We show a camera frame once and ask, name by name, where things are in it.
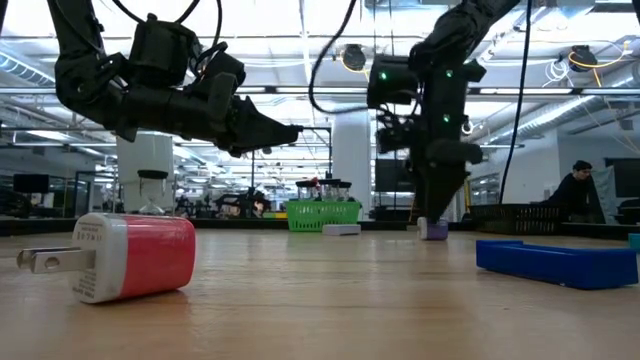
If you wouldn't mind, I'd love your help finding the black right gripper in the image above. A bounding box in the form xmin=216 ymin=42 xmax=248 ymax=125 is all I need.
xmin=408 ymin=112 xmax=484 ymax=224

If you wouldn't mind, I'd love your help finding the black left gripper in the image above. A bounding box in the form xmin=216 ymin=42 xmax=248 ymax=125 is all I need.
xmin=115 ymin=49 xmax=304 ymax=159

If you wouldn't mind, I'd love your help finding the white rectangular case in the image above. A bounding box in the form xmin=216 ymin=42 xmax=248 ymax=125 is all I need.
xmin=322 ymin=223 xmax=362 ymax=237

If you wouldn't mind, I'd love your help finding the black equipment cart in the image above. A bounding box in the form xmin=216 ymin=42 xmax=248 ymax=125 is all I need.
xmin=374 ymin=158 xmax=416 ymax=221

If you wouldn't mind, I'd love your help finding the black plastic basket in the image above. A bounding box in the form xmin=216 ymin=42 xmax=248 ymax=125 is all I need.
xmin=467 ymin=203 xmax=564 ymax=235

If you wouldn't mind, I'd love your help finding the green plastic basket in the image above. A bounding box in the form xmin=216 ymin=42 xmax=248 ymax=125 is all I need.
xmin=286 ymin=199 xmax=362 ymax=233

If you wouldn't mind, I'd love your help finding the person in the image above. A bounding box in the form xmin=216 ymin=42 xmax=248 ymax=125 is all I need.
xmin=547 ymin=159 xmax=601 ymax=224

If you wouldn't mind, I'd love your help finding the blue framed digital display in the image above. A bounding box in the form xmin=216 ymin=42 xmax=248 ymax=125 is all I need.
xmin=475 ymin=239 xmax=640 ymax=291

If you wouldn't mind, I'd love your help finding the black monitor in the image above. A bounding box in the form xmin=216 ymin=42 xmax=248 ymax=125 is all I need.
xmin=604 ymin=157 xmax=640 ymax=201
xmin=12 ymin=173 xmax=51 ymax=195

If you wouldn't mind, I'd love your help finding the black metal frame stand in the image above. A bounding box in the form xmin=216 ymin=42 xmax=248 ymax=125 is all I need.
xmin=249 ymin=127 xmax=334 ymax=201

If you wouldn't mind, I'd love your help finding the black aluminium table frame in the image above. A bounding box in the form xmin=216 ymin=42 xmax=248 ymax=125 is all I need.
xmin=0 ymin=215 xmax=640 ymax=241

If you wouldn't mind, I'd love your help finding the black ceiling cord reel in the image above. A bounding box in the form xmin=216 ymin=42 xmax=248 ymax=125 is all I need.
xmin=342 ymin=43 xmax=369 ymax=72
xmin=569 ymin=44 xmax=599 ymax=74

